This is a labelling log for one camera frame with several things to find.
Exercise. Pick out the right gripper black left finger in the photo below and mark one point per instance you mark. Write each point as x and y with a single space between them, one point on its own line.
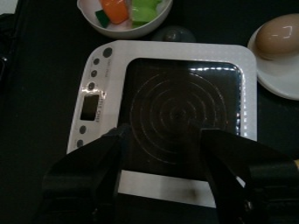
81 180

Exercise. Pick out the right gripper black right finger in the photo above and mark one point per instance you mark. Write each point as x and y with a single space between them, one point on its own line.
252 180

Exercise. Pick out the white toy induction cooker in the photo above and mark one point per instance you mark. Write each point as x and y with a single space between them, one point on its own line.
116 58

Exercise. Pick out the brown toy egg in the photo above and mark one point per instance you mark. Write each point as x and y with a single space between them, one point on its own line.
278 36

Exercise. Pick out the white bowl with toy vegetables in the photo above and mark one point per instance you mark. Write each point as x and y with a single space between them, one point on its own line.
120 33

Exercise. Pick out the dark green toy piece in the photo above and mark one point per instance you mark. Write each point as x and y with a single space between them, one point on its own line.
103 18

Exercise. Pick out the orange toy carrot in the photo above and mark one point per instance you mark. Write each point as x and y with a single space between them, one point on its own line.
116 10

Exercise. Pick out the light green toy vegetable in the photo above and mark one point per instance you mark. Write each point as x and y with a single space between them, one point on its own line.
144 13

